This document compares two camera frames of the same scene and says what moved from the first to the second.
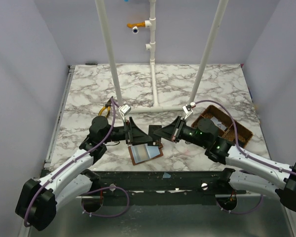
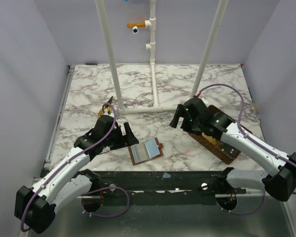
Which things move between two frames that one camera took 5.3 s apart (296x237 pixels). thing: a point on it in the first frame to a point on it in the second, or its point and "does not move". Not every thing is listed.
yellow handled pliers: [107, 105] does not move
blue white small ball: [135, 30] does not move
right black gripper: [178, 130] to [184, 120]
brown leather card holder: [139, 154] does not move
